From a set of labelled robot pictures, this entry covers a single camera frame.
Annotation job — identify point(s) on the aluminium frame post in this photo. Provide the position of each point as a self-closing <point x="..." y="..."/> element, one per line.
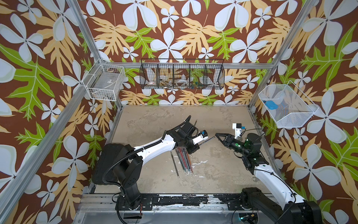
<point x="300" y="19"/>
<point x="74" y="6"/>

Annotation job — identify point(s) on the white wire basket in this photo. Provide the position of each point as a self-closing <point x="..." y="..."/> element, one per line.
<point x="103" y="81"/>
<point x="295" y="107"/>

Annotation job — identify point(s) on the aluminium frame post back left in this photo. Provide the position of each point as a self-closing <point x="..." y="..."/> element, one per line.
<point x="74" y="6"/>

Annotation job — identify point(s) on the blue object in basket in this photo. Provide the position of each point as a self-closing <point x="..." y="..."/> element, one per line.
<point x="271" y="105"/>

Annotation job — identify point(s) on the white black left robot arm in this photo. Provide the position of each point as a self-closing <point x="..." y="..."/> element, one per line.
<point x="125" y="170"/>

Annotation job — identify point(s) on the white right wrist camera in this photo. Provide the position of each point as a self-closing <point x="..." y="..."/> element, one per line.
<point x="238" y="130"/>

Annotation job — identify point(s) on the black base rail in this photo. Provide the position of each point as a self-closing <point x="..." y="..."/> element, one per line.
<point x="149" y="202"/>

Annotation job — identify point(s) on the black tool case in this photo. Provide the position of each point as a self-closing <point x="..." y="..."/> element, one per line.
<point x="106" y="159"/>

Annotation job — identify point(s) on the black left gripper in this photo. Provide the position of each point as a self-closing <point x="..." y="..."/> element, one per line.
<point x="195" y="147"/>

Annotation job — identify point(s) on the white wire basket left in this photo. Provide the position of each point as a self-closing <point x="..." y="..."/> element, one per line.
<point x="103" y="81"/>

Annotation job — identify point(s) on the bundle red green pencils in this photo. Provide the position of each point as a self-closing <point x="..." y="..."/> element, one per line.
<point x="185" y="160"/>

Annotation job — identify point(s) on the aluminium frame post back right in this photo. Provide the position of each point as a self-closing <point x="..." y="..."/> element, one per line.
<point x="300" y="19"/>

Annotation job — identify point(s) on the white wire basket right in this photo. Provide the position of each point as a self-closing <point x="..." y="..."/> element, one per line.
<point x="295" y="107"/>

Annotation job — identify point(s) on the black wire basket back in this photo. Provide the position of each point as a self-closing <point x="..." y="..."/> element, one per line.
<point x="172" y="73"/>

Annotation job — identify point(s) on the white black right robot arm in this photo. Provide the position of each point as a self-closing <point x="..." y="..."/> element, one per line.
<point x="289" y="207"/>

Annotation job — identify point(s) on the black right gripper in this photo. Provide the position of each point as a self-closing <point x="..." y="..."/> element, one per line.
<point x="225" y="143"/>

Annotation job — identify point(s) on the black pencil lying apart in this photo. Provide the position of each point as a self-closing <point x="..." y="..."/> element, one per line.
<point x="174" y="163"/>

